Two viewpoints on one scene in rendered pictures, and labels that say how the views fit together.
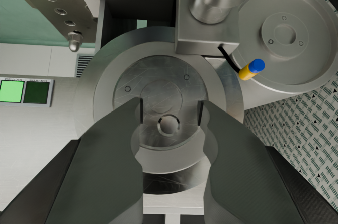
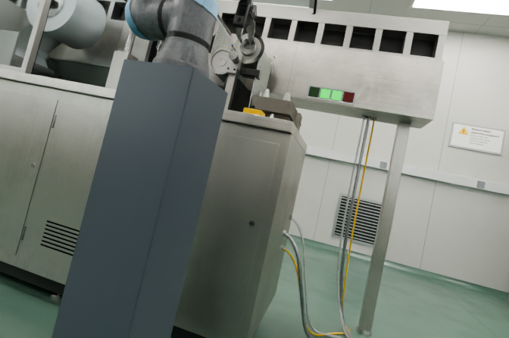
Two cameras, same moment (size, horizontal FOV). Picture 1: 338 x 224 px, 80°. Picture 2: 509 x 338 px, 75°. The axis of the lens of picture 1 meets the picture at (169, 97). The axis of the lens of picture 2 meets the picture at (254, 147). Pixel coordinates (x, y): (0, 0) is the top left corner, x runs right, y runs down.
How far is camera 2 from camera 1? 1.45 m
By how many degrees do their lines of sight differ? 19
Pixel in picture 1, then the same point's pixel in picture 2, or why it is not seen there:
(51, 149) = (310, 67)
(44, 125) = (312, 77)
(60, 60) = (409, 245)
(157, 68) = (247, 51)
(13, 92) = (323, 92)
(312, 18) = (214, 64)
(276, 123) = not seen: hidden behind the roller
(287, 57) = (222, 55)
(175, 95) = (245, 47)
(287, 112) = not seen: hidden behind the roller
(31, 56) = (448, 259)
